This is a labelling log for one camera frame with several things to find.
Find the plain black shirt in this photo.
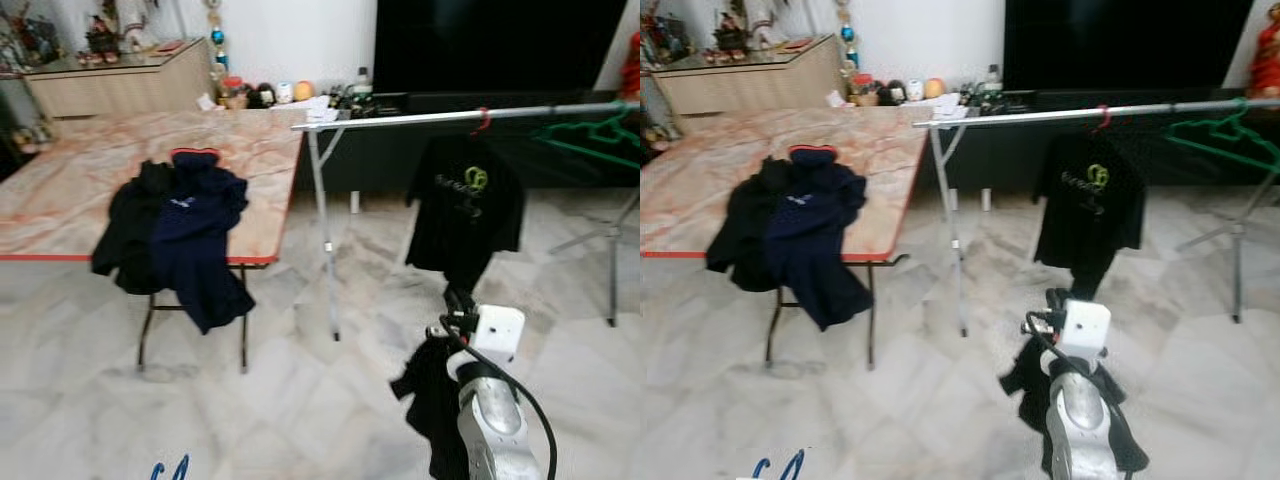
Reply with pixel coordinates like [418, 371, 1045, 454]
[998, 335, 1151, 479]
[389, 335, 473, 480]

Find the green plastic hanger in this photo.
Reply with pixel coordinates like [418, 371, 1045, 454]
[1163, 100, 1280, 176]
[533, 103, 641, 171]

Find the black shirt with green logo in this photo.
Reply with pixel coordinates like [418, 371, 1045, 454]
[1032, 128, 1149, 299]
[404, 130, 527, 296]

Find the black television console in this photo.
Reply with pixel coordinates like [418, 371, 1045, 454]
[320, 90, 641, 213]
[945, 88, 1280, 211]

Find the white paper stack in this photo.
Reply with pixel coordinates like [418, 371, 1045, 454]
[290, 95, 346, 126]
[925, 93, 976, 123]

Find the black flat television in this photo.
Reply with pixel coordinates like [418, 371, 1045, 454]
[372, 0, 629, 98]
[1003, 0, 1256, 93]

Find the marble folding table red edge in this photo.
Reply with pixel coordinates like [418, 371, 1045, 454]
[0, 108, 307, 374]
[640, 105, 931, 371]

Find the black garment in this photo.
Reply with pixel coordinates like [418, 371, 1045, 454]
[90, 158, 181, 296]
[705, 155, 801, 294]

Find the red laughing buddha statue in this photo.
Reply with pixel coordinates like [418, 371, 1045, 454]
[1246, 18, 1280, 99]
[618, 30, 641, 101]

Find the gold and blue trophy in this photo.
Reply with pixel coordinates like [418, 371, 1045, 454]
[203, 0, 229, 73]
[836, 0, 859, 71]

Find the light wooden cabinet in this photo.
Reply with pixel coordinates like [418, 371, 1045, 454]
[650, 35, 846, 119]
[24, 37, 217, 121]

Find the dark decorative figurine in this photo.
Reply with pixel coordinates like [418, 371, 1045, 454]
[84, 14, 123, 59]
[712, 12, 751, 56]

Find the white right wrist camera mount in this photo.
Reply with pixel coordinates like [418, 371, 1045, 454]
[1060, 299, 1114, 358]
[474, 304, 527, 364]

